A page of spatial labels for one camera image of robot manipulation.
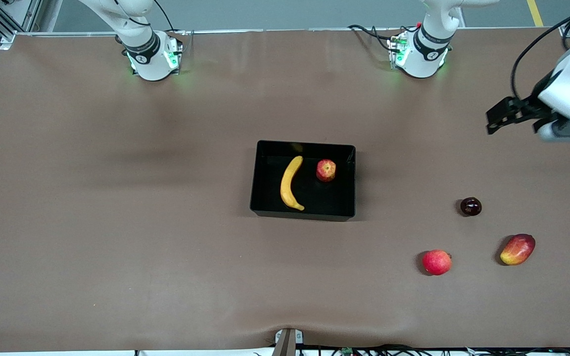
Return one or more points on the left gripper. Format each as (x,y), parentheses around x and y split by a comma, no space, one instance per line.
(535,105)

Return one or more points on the red apple with yellow patches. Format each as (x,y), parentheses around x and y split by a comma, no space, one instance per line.
(325,170)

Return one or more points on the black plastic box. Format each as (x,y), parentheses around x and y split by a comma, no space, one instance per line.
(324,198)

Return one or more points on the yellow banana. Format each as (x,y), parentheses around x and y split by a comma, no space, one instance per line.
(290,183)

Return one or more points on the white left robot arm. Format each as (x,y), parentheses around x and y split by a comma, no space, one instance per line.
(421,59)

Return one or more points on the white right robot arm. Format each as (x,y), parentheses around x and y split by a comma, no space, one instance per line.
(151,64)

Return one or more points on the dark purple round fruit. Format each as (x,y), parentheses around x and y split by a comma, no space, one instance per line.
(470,206)

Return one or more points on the red and yellow mango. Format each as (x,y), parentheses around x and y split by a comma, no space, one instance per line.
(517,249)

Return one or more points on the plain red apple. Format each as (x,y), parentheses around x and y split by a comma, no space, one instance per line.
(436,262)

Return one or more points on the brown table cover mat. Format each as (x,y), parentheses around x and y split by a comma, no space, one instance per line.
(166,277)

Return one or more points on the silver table edge rail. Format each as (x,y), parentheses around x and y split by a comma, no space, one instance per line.
(290,30)

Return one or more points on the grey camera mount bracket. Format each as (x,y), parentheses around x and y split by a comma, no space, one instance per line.
(287,343)

